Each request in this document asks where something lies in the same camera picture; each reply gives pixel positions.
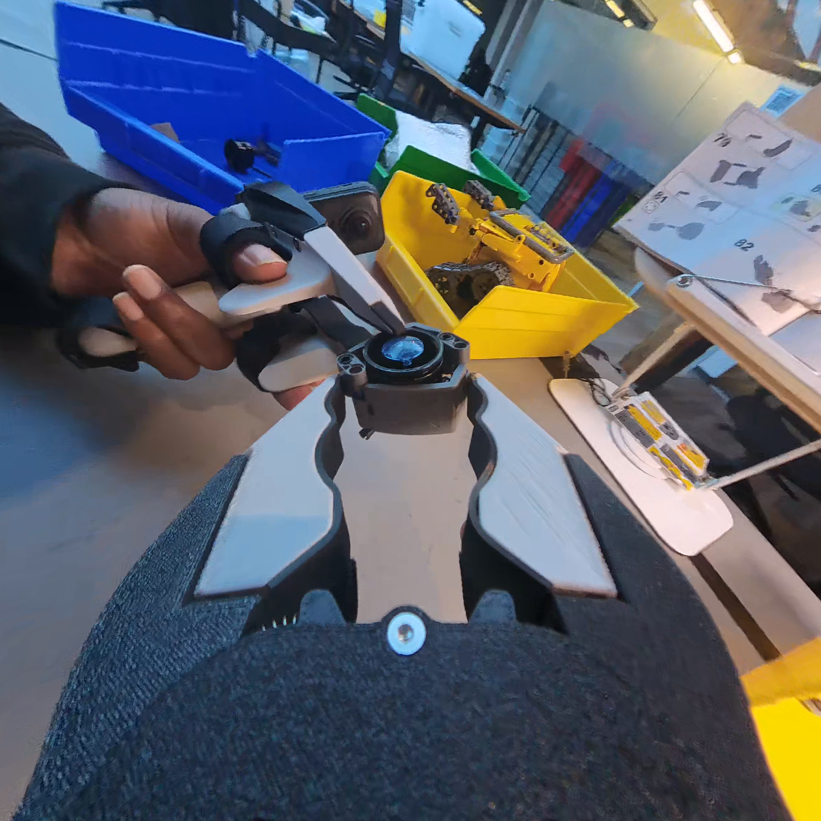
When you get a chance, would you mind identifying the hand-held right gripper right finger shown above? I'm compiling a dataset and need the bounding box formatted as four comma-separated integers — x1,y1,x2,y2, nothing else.
458,375,618,622

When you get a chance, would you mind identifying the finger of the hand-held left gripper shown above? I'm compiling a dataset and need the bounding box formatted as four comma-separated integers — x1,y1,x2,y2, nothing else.
303,224,408,337
257,335,360,395

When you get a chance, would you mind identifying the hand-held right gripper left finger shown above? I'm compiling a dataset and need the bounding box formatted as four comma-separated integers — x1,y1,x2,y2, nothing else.
192,375,358,623

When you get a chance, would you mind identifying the black toy lens assembly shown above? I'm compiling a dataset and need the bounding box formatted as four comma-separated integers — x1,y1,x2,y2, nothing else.
360,328,445,387

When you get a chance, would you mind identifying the grey curved toy panel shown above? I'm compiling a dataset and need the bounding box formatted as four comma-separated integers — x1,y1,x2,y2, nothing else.
337,326,473,438

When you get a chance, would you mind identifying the person's left forearm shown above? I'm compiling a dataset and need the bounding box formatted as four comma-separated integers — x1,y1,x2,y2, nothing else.
0,106,129,329

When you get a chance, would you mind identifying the person's left hand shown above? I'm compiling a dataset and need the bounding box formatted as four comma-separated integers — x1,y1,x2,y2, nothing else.
50,186,323,413

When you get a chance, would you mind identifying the green storage bin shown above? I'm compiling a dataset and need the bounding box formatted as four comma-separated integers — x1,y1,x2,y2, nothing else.
354,93,400,140
369,144,533,210

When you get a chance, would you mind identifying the white rounded board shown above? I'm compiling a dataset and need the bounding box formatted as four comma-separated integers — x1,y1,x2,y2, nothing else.
548,377,736,558

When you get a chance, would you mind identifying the black toy part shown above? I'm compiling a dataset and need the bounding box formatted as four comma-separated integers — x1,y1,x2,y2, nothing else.
222,136,284,174

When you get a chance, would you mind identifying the clear plastic bag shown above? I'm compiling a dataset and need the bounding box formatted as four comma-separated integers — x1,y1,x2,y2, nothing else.
603,390,714,493

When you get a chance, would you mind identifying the yellow toy excavator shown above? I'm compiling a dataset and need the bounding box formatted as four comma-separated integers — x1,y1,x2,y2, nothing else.
423,180,576,322

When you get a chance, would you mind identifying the white bubble wrap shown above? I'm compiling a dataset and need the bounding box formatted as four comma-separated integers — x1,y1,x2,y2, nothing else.
384,109,477,170

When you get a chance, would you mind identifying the yellow storage bin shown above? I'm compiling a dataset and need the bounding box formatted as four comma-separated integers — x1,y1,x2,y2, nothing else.
738,641,821,821
375,170,640,360

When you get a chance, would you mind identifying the long work table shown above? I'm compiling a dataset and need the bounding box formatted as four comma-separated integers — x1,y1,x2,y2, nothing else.
359,0,528,133

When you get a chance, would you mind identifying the blue storage bin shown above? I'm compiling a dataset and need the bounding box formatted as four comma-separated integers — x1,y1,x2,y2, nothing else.
53,0,393,217

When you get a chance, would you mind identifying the stack of coloured bins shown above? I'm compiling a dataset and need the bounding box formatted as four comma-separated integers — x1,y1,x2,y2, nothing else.
539,138,650,249

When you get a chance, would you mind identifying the white box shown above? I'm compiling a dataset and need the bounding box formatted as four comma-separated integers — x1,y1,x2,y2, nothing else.
401,0,487,63

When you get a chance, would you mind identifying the white book stand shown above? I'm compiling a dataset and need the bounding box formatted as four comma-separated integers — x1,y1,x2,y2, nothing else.
634,247,821,490

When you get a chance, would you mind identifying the white instruction booklet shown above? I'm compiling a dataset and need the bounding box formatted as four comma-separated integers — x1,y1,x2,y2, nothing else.
612,101,821,336

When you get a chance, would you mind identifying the ceiling light strip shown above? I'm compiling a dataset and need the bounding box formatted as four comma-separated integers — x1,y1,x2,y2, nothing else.
691,0,746,65

